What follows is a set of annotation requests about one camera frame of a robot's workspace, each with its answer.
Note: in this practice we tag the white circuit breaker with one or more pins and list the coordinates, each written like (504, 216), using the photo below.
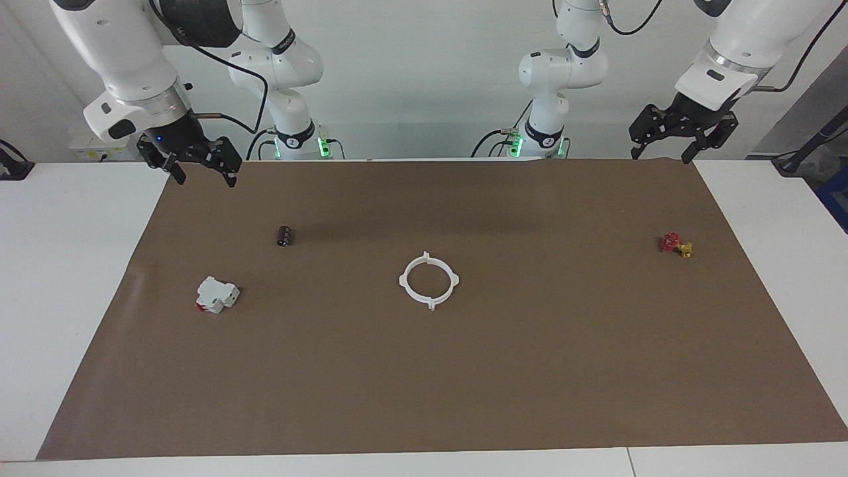
(215, 295)

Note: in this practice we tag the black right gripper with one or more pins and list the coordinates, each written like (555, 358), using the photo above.
(185, 146)

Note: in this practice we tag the black table clamp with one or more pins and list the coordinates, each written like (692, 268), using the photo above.
(14, 169)

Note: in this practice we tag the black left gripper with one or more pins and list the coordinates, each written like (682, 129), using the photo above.
(689, 119)

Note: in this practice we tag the small black connector block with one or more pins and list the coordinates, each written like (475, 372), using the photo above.
(285, 236)

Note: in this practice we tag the white power strip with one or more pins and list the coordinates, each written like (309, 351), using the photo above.
(83, 154)

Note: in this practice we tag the black stand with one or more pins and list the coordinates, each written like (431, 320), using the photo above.
(805, 149)

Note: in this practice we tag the brown table mat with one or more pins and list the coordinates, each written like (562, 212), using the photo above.
(464, 384)

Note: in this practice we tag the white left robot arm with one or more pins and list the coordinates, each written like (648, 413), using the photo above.
(563, 66)

